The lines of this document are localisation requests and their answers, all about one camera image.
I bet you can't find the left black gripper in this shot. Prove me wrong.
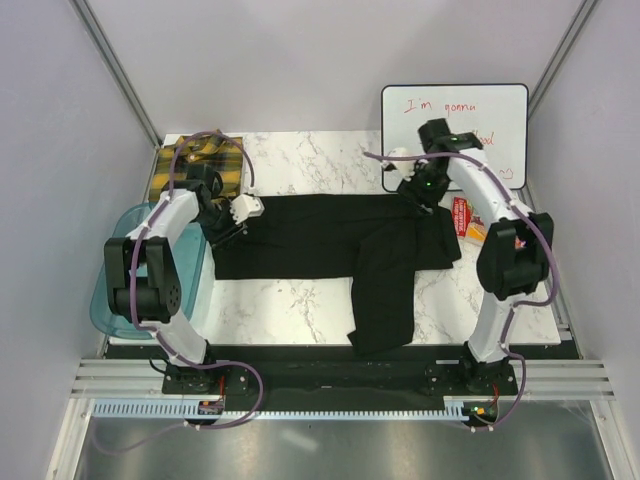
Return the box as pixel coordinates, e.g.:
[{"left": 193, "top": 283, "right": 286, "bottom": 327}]
[{"left": 193, "top": 200, "right": 247, "bottom": 252}]

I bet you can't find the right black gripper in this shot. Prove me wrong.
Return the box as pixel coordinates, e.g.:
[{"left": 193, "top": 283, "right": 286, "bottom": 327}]
[{"left": 396, "top": 159, "right": 452, "bottom": 217}]

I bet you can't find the black long sleeve shirt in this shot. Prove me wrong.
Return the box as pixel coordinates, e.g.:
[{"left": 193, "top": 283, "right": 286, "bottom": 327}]
[{"left": 213, "top": 194, "right": 462, "bottom": 355}]

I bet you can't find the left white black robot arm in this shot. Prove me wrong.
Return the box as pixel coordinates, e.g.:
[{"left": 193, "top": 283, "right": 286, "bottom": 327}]
[{"left": 104, "top": 167, "right": 264, "bottom": 393}]

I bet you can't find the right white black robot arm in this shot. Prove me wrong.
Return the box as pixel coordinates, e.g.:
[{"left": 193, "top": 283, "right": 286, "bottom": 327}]
[{"left": 391, "top": 118, "right": 556, "bottom": 394}]

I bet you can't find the Roald Dahl paperback book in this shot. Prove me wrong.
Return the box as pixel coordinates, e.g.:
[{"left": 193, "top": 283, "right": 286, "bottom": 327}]
[{"left": 451, "top": 196, "right": 487, "bottom": 246}]

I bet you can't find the yellow plaid folded shirt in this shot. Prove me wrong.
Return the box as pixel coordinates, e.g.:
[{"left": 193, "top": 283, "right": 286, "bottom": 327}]
[{"left": 147, "top": 135, "right": 244, "bottom": 204}]

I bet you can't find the white dry-erase board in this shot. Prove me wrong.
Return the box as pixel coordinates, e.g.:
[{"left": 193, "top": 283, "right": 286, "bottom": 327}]
[{"left": 381, "top": 84, "right": 528, "bottom": 190}]

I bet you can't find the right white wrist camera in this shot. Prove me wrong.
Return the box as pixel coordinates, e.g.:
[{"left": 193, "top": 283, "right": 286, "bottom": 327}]
[{"left": 381, "top": 147, "right": 416, "bottom": 180}]

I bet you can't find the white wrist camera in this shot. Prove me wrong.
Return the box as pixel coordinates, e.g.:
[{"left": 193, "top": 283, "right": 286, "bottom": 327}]
[
  {"left": 381, "top": 147, "right": 416, "bottom": 180},
  {"left": 230, "top": 194, "right": 265, "bottom": 224}
]

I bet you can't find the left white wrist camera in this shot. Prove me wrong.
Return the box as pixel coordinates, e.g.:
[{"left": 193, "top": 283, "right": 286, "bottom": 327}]
[{"left": 230, "top": 194, "right": 265, "bottom": 224}]

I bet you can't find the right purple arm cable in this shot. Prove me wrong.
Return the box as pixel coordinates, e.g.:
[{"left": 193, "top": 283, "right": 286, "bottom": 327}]
[{"left": 362, "top": 149, "right": 559, "bottom": 356}]

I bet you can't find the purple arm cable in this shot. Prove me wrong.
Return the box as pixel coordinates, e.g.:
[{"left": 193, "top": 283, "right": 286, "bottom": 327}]
[
  {"left": 127, "top": 130, "right": 264, "bottom": 366},
  {"left": 362, "top": 149, "right": 559, "bottom": 356}
]

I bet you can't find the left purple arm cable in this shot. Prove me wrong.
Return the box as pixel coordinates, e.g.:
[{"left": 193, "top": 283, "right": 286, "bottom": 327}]
[{"left": 127, "top": 130, "right": 264, "bottom": 366}]

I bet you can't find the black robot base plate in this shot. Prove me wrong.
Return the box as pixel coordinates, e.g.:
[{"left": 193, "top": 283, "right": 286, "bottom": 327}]
[{"left": 162, "top": 346, "right": 518, "bottom": 409}]

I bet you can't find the white slotted cable duct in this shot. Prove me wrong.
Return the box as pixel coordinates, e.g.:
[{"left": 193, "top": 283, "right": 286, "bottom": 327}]
[{"left": 91, "top": 398, "right": 469, "bottom": 421}]

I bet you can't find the aluminium frame rail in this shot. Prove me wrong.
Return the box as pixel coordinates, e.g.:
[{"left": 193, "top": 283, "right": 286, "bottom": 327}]
[{"left": 71, "top": 359, "right": 615, "bottom": 401}]

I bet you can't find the left aluminium corner post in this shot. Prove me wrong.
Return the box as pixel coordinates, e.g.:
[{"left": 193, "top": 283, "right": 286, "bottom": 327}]
[{"left": 69, "top": 0, "right": 161, "bottom": 149}]

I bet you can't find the aluminium corner post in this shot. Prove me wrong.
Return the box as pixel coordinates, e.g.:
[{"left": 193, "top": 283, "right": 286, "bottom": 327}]
[
  {"left": 69, "top": 0, "right": 161, "bottom": 149},
  {"left": 528, "top": 0, "right": 600, "bottom": 120}
]

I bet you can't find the right aluminium corner post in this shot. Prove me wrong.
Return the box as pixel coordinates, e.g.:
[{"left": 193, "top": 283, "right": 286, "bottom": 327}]
[{"left": 528, "top": 0, "right": 600, "bottom": 120}]

